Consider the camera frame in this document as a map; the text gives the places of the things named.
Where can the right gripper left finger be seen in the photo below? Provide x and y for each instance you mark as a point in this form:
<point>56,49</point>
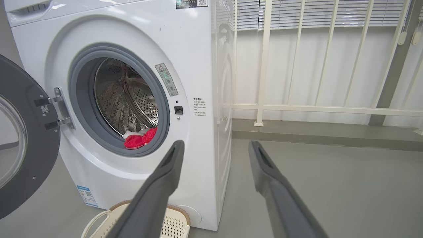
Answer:
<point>148,205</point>

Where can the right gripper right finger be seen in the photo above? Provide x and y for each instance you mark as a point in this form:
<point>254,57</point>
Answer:
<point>284,205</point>

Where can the red and white garment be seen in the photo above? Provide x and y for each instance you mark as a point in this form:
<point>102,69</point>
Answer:
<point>135,141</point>

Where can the washing machine door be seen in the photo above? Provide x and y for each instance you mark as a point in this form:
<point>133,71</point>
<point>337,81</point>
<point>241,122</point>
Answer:
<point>36,158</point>

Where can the cream basket with brown rim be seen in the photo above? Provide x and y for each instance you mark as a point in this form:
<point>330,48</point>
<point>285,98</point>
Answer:
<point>173,226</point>

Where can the white front-load washing machine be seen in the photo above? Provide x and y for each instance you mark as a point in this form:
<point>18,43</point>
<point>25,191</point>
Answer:
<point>198,165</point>

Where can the steel washer drum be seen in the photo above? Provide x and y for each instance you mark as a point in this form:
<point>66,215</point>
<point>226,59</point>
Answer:
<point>112,99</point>

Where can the grey rubber door gasket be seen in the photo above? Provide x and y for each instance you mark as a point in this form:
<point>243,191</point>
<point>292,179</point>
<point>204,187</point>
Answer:
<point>79,109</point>

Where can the metal door hinge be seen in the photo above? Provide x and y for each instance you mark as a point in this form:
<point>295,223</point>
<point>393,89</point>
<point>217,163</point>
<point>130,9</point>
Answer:
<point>61,105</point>

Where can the round white filter cover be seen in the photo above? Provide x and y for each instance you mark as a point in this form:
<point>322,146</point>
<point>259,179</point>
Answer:
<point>193,215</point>

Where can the blue energy label sticker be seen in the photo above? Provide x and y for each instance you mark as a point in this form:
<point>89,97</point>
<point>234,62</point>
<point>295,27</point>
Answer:
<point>87,196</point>

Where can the grey caution sticker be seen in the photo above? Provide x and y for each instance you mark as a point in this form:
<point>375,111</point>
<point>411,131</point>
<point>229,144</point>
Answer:
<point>166,79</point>

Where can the cream metal railing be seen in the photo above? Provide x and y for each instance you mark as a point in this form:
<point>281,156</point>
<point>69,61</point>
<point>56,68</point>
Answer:
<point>262,66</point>

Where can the white window blinds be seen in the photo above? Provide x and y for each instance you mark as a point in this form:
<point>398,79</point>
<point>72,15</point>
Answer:
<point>284,15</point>

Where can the white detergent drawer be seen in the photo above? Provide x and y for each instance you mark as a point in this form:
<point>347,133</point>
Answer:
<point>29,11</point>

